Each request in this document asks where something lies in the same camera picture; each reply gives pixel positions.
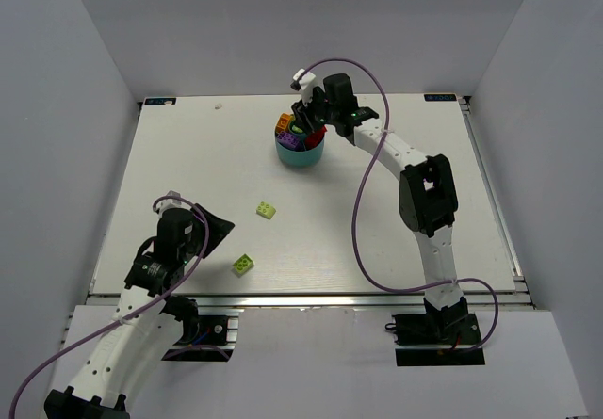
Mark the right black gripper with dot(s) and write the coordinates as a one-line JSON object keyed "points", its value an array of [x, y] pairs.
{"points": [[305, 111]]}

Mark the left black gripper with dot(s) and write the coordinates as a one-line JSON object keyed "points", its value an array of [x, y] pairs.
{"points": [[207, 230]]}

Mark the red curved lego brick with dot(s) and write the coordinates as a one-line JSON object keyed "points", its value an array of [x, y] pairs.
{"points": [[315, 138]]}

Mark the yellow butterfly curved lego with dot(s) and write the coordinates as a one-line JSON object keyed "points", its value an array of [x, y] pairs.
{"points": [[283, 123]]}

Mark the purple lego plate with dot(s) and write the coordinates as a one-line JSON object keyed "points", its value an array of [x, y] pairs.
{"points": [[290, 141]]}

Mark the lime lego brick studs up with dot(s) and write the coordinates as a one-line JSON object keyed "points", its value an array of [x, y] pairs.
{"points": [[265, 210]]}

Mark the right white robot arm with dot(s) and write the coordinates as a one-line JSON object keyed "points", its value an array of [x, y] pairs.
{"points": [[427, 194]]}

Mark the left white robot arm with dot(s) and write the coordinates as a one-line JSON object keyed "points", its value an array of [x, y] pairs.
{"points": [[149, 320]]}

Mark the teal round divided container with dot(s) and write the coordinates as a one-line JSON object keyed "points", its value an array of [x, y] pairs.
{"points": [[304, 159]]}

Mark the dark corner label sticker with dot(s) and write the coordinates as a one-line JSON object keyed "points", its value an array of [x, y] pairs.
{"points": [[439, 97]]}

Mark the left corner label sticker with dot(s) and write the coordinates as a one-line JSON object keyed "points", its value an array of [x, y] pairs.
{"points": [[159, 101]]}

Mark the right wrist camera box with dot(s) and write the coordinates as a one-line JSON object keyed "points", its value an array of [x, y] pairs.
{"points": [[303, 82]]}

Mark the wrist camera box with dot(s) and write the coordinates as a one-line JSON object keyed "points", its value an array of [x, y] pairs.
{"points": [[169, 201], [303, 82]]}

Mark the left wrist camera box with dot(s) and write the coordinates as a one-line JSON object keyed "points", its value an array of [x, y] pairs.
{"points": [[169, 201]]}

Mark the aluminium table rail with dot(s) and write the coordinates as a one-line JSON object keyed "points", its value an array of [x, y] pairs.
{"points": [[514, 299]]}

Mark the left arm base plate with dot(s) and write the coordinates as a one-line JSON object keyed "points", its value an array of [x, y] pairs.
{"points": [[210, 339]]}

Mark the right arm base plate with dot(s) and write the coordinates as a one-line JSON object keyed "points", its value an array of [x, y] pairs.
{"points": [[418, 345]]}

